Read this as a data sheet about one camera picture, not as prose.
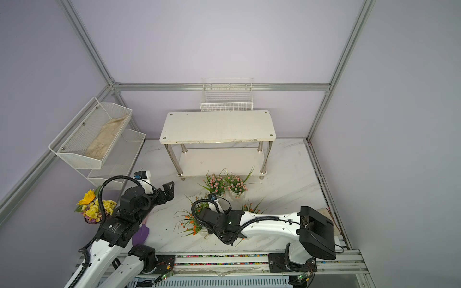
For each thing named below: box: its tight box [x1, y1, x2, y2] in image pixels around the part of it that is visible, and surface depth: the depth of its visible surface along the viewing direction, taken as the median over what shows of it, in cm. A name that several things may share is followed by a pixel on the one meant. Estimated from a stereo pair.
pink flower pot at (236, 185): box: [223, 165, 263, 199], surface depth 85 cm
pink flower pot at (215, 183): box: [196, 168, 229, 197], surface depth 84 cm
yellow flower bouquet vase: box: [73, 185, 118, 225], surface depth 66 cm
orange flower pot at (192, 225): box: [172, 194, 209, 240], surface depth 72 cm
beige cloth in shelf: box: [85, 115, 129, 161], surface depth 81 cm
